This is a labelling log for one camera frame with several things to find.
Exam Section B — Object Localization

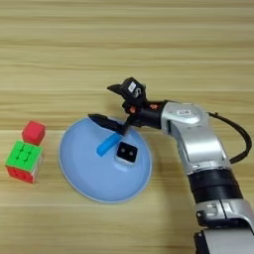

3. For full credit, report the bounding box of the Rubik's cube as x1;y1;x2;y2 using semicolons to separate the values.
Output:
5;140;45;185

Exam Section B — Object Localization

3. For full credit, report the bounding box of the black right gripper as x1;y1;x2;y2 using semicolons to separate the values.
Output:
87;83;165;136

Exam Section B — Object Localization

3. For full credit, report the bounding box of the blue rectangular block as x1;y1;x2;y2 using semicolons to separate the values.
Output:
95;132;120;158

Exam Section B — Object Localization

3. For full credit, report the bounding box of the small black white cube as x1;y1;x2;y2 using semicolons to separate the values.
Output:
113;141;140;168

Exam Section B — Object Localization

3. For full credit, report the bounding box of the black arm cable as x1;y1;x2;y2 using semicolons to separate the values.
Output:
207;111;253;165

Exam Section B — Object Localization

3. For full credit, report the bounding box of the small black box white label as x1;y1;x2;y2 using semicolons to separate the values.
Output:
119;76;148;102

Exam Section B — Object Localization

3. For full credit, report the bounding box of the light blue round plate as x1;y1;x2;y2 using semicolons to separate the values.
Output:
59;117;153;203

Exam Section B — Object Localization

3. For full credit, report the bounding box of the red cube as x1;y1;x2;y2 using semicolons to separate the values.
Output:
21;120;47;147

